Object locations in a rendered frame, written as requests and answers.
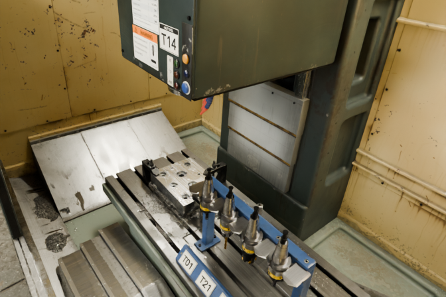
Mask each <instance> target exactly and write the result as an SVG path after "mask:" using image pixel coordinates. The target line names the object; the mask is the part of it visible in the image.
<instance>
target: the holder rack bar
mask: <svg viewBox="0 0 446 297"><path fill-rule="evenodd" d="M212 179H213V184H214V191H216V192H217V197H218V198H221V197H223V198H224V199H226V195H227V194H228V192H229V189H228V188H227V187H225V185H223V184H222V183H221V182H219V181H218V180H217V179H215V177H213V176H212ZM233 195H234V200H235V208H236V212H237V211H238V216H239V217H242V216H244V217H246V218H247V219H248V220H250V216H251V214H252V213H253V211H254V210H253V209H252V208H251V207H250V206H249V205H248V204H246V203H245V202H244V201H242V200H241V199H240V198H239V197H238V196H237V195H235V194H234V193H233ZM258 215H259V217H260V231H262V233H263V238H264V239H265V238H266V237H269V238H270V239H271V240H272V241H273V242H274V243H275V244H277V243H278V241H279V239H280V238H281V236H282V235H283V234H282V233H281V232H280V231H279V230H277V229H276V228H275V227H274V226H273V225H272V224H270V223H269V222H268V221H267V220H265V219H264V218H263V217H262V216H261V215H260V214H258ZM287 240H288V242H289V244H288V257H291V262H292V263H295V262H297V263H299V264H300V265H301V266H302V267H303V268H304V269H305V270H306V271H308V272H309V273H310V272H311V271H312V270H314V269H315V265H316V263H317V262H316V261H315V260H314V259H312V258H311V257H310V256H309V255H308V254H307V253H306V252H304V251H303V250H302V249H300V248H299V247H298V246H296V244H294V243H293V242H292V241H291V240H290V239H288V238H287Z"/></svg>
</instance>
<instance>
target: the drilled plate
mask: <svg viewBox="0 0 446 297"><path fill-rule="evenodd" d="M184 162H185V163H184ZM170 167H171V168H170ZM166 169H168V170H166ZM158 170H159V173H160V174H159V175H158V176H154V175H152V173H151V181H152V182H153V183H154V184H155V185H156V186H157V187H158V189H160V191H162V193H164V195H166V197H168V199H170V201H171V202H172V203H173V204H174V205H175V206H176V207H177V208H178V209H179V210H180V211H181V212H182V213H183V215H184V214H186V213H188V212H190V211H192V210H194V209H196V208H198V207H200V205H199V204H198V203H197V202H196V201H195V200H194V199H193V198H192V195H191V196H190V198H189V194H191V193H190V192H189V186H191V185H193V184H196V183H198V182H200V181H202V180H204V179H205V176H204V174H203V172H204V171H205V169H203V168H202V167H201V166H200V165H199V164H197V163H196V162H195V161H194V160H193V159H192V158H186V159H184V160H181V161H179V162H176V163H174V164H171V165H168V166H166V167H163V168H160V169H158ZM164 170H165V171H164ZM180 170H181V171H180ZM163 171H164V172H163ZM167 171H168V172H167ZM186 173H187V175H186ZM168 175H170V176H168ZM179 177H181V178H179ZM165 179H166V181H165ZM185 192H186V194H184V193H185ZM188 193H189V194H188Z"/></svg>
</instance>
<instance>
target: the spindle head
mask: <svg viewBox="0 0 446 297"><path fill-rule="evenodd" d="M347 5H348V0H159V22H160V23H163V24H165V25H168V26H170V27H173V28H175V29H178V30H179V56H176V55H174V54H172V53H170V52H168V51H166V50H164V49H162V48H160V37H159V34H156V33H154V32H151V31H150V30H147V29H145V28H143V27H140V26H138V25H136V24H134V23H133V9H132V0H117V6H118V15H119V29H120V37H121V51H122V56H123V57H124V58H125V59H127V60H129V61H130V62H132V63H133V64H135V65H136V66H138V67H140V68H141V69H143V70H145V71H146V72H148V73H150V74H151V75H152V76H155V77H156V78H157V79H159V80H161V81H162V82H164V83H166V84H167V85H168V86H170V85H169V84H168V77H167V55H169V56H171V57H173V61H174V59H177V60H178V61H179V63H180V67H179V69H176V68H175V67H174V63H173V87H172V86H171V87H172V88H173V89H175V88H174V82H175V81H177V82H178V83H179V85H180V89H179V92H180V93H182V22H184V23H186V24H189V25H192V27H193V36H192V100H193V101H198V100H200V99H205V98H208V97H212V96H215V95H220V94H223V93H228V92H231V91H235V90H238V89H243V88H247V87H250V86H255V85H258V84H262V83H266V82H270V81H273V80H278V79H281V78H285V77H288V76H293V75H295V74H300V73H303V72H308V71H311V70H316V69H318V68H323V67H326V66H330V65H333V62H334V60H335V56H336V50H337V47H338V42H339V38H340V33H341V30H342V25H343V21H344V16H345V13H346V8H347ZM133 25H135V26H137V27H139V28H142V29H144V30H147V31H149V32H151V33H153V34H156V35H157V45H158V65H159V71H158V70H156V69H154V68H152V67H151V66H149V65H147V64H146V63H144V62H142V61H140V60H139V59H137V58H136V57H135V53H134V43H133ZM175 70H177V71H178V72H179V74H180V78H179V80H176V79H175V77H174V71H175Z"/></svg>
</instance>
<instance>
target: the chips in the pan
mask: <svg viewBox="0 0 446 297"><path fill-rule="evenodd" d="M27 185H29V186H30V187H38V186H42V185H44V184H43V182H42V180H41V179H40V178H37V179H36V180H33V181H31V182H30V183H29V184H27ZM46 192H47V191H46ZM47 193H48V192H47ZM33 201H34V203H35V207H36V211H35V214H36V215H37V219H38V218H43V219H44V218H45V219H50V222H52V221H57V220H56V219H58V217H60V214H61V212H62V213H66V214H69V213H71V212H70V210H69V207H66V208H64V209H61V210H59V214H58V211H57V209H56V206H55V205H54V203H53V201H52V199H51V198H50V196H49V194H45V193H44V194H42V195H40V196H37V197H35V198H34V199H33ZM45 244H46V250H48V251H50V252H51V251H52V252H53V253H58V252H61V251H63V248H64V247H65V246H66V244H67V237H65V234H63V233H61V232H60V233H58V232H57V231H56V233H55V232H54V233H53V234H52V235H49V236H48V237H47V238H46V239H45ZM57 276H58V279H59V281H60V283H61V285H62V278H61V276H60V275H59V274H57Z"/></svg>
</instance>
